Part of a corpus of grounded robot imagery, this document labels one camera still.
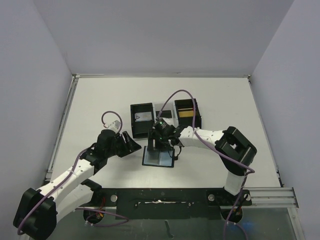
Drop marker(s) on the black left bin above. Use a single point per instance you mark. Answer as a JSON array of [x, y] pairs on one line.
[[140, 129]]

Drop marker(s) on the black right bin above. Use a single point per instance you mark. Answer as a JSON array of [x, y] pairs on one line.
[[188, 104]]

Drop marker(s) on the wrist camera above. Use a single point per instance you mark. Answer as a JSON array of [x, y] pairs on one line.
[[163, 127], [114, 126]]

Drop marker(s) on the white middle bin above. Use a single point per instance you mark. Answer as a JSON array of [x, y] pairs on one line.
[[157, 106]]

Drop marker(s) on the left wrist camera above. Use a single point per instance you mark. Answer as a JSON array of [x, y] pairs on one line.
[[114, 126]]

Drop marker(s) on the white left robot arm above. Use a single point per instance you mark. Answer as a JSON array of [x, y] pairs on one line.
[[37, 214]]

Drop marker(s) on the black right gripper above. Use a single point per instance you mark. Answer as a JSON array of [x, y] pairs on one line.
[[157, 140]]

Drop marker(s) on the aluminium frame rail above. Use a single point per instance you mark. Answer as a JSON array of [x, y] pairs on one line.
[[43, 120]]

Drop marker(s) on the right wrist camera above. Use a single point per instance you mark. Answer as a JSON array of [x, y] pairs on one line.
[[163, 127]]

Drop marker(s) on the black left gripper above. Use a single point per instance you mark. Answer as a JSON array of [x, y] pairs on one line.
[[131, 145]]

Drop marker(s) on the black bin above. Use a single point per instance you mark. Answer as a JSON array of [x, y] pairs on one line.
[[140, 129], [188, 104]]

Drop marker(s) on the black leather card holder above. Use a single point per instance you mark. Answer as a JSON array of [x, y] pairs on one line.
[[157, 158]]

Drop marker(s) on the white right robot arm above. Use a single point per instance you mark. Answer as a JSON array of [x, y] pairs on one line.
[[235, 150]]

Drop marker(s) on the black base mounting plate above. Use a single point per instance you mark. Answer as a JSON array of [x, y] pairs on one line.
[[168, 203]]

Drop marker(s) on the gold credit card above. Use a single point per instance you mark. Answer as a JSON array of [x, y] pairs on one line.
[[185, 113]]

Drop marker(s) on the silver credit card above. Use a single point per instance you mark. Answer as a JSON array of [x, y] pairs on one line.
[[143, 116]]

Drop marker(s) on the black credit card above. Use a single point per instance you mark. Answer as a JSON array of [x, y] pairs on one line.
[[164, 114]]

